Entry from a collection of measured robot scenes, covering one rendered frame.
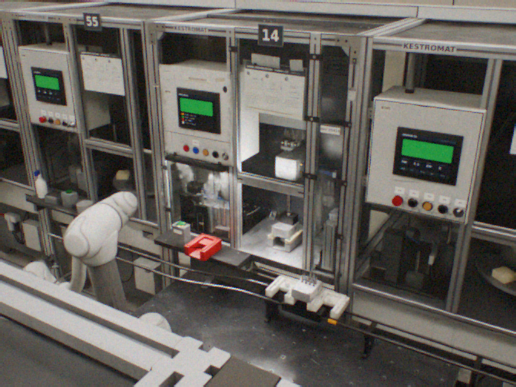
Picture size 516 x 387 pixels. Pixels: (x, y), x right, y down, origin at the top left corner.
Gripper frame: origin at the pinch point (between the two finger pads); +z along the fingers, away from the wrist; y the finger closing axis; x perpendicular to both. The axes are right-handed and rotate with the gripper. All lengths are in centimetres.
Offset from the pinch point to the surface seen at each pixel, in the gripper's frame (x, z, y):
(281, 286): -5, -19, -110
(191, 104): -83, -1, -55
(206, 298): 13, 8, -78
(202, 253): -12, 0, -71
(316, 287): -10, -33, -122
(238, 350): 24, -33, -91
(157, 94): -86, 16, -38
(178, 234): -17, 15, -59
